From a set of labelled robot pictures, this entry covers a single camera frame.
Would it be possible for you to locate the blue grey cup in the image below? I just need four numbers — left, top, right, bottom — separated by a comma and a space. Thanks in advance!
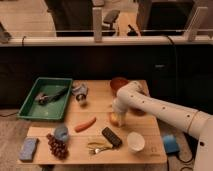
54, 124, 69, 142

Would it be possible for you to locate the green plastic tray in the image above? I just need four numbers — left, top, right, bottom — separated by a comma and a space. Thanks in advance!
18, 77, 73, 121

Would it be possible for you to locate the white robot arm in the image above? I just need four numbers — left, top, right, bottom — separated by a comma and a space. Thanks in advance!
112, 81, 213, 171

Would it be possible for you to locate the metal cup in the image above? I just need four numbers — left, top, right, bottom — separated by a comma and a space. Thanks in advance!
72, 84, 88, 106

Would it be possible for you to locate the white cup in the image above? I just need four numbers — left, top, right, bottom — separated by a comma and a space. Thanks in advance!
127, 132, 145, 153

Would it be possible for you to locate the blue foot pedal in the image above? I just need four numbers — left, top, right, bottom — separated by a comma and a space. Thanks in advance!
163, 135, 180, 154

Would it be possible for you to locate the orange carrot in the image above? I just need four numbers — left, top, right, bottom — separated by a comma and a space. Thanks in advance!
74, 117, 96, 133

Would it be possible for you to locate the yellow red apple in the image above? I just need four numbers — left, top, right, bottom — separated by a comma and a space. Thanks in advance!
109, 113, 119, 126

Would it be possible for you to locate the black tool in tray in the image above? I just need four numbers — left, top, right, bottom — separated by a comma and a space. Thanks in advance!
35, 87, 68, 105

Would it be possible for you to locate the black remote control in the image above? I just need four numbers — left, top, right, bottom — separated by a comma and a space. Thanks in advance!
102, 127, 122, 148

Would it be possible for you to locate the orange bowl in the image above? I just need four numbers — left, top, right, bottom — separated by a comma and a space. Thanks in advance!
110, 77, 129, 94

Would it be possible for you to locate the blue sponge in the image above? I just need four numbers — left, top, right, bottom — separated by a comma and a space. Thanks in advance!
19, 138, 39, 162

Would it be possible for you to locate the purple bowl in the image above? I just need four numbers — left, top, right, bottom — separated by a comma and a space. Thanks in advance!
130, 108, 146, 116

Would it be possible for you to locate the bunch of red grapes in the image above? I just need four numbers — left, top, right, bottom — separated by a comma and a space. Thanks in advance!
46, 134, 68, 160

